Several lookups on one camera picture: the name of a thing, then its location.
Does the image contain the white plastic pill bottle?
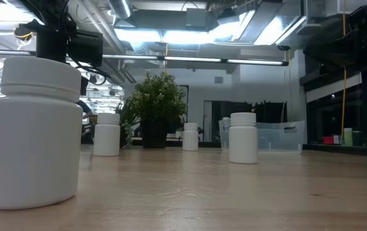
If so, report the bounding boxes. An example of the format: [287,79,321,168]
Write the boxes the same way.
[228,112,259,164]
[221,117,231,150]
[0,56,84,211]
[92,112,121,157]
[182,122,200,151]

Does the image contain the clear plastic basket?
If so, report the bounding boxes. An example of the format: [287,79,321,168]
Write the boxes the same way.
[218,120,306,153]

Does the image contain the bushy green plant, black pot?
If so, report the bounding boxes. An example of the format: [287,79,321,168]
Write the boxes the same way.
[131,72,188,149]

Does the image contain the succulent plants in dark bowl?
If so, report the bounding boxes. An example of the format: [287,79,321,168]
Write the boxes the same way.
[115,98,141,150]

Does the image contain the grey ceiling junction box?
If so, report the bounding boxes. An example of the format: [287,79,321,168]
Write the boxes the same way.
[185,8,207,28]

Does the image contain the person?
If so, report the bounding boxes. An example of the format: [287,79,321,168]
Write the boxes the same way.
[75,99,95,129]

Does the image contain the light green cup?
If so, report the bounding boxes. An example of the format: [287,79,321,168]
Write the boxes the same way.
[343,127,354,147]

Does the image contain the dark green container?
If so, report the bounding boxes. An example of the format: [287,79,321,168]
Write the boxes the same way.
[352,130,364,147]

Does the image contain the black round ceiling fixture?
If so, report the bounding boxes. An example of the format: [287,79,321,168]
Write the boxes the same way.
[13,24,37,41]

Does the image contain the black frame bar with lights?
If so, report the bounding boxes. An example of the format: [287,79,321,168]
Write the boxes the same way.
[0,49,289,67]

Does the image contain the silver ceiling duct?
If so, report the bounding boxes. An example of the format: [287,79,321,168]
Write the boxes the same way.
[108,0,133,19]

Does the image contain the yellow hanging cable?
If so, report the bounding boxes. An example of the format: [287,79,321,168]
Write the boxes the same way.
[339,0,348,145]

